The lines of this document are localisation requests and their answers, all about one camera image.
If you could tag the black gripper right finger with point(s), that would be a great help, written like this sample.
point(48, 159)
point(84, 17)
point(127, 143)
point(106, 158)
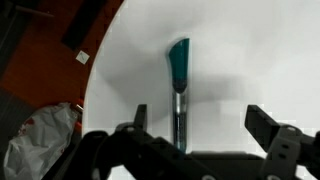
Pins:
point(263, 128)

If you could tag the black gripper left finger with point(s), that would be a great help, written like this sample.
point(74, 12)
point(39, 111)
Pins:
point(141, 116)

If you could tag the teal capped marker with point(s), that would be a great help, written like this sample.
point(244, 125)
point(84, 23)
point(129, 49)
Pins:
point(180, 63)

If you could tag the small white paper square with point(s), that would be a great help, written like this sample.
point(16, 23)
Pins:
point(82, 57)

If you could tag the crumpled white plastic bag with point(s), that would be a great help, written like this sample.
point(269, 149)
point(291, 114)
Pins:
point(40, 143)

